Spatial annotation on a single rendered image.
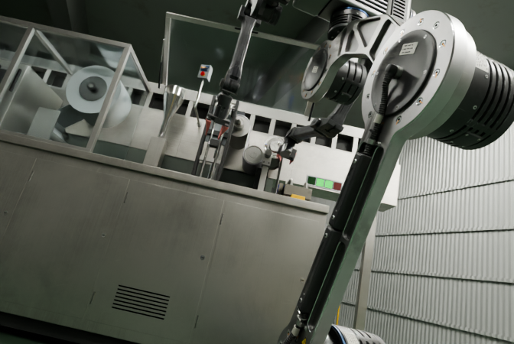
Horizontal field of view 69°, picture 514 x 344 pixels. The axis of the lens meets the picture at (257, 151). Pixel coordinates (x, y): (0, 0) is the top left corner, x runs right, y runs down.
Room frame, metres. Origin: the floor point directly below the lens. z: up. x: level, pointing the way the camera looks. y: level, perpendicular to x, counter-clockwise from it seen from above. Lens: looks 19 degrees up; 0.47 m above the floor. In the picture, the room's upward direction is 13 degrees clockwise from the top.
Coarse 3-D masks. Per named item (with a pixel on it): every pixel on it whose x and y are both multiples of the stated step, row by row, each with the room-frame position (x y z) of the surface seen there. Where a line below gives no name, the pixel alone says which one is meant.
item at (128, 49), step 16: (0, 16) 1.96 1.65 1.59; (64, 32) 1.96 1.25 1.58; (128, 48) 1.95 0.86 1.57; (16, 64) 1.97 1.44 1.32; (16, 80) 1.95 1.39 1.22; (112, 80) 1.95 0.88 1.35; (144, 80) 2.34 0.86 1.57; (0, 96) 1.97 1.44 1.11; (112, 96) 1.97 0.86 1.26; (96, 128) 1.95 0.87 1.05; (64, 144) 1.95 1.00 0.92
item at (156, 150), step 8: (168, 96) 2.22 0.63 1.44; (176, 96) 2.22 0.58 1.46; (168, 104) 2.24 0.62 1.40; (176, 104) 2.25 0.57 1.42; (168, 112) 2.25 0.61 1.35; (168, 120) 2.27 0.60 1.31; (152, 136) 2.24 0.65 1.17; (160, 136) 2.26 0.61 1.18; (152, 144) 2.24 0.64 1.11; (160, 144) 2.24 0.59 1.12; (152, 152) 2.24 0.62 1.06; (160, 152) 2.24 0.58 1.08; (144, 160) 2.24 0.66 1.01; (152, 160) 2.24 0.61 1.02; (160, 160) 2.26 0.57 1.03
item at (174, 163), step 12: (132, 156) 2.51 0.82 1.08; (144, 156) 2.51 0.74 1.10; (168, 156) 2.51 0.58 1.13; (168, 168) 2.51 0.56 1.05; (180, 168) 2.50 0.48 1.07; (192, 168) 2.50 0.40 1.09; (204, 168) 2.50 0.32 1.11; (228, 180) 2.50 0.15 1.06; (240, 180) 2.50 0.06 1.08; (252, 180) 2.50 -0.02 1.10
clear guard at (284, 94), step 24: (192, 24) 2.17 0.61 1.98; (192, 48) 2.30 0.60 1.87; (216, 48) 2.27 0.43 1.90; (264, 48) 2.21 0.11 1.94; (288, 48) 2.18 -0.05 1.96; (168, 72) 2.46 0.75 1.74; (192, 72) 2.43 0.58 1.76; (216, 72) 2.39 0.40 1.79; (264, 72) 2.33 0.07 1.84; (288, 72) 2.30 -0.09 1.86; (240, 96) 2.50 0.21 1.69; (264, 96) 2.47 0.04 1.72; (288, 96) 2.43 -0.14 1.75
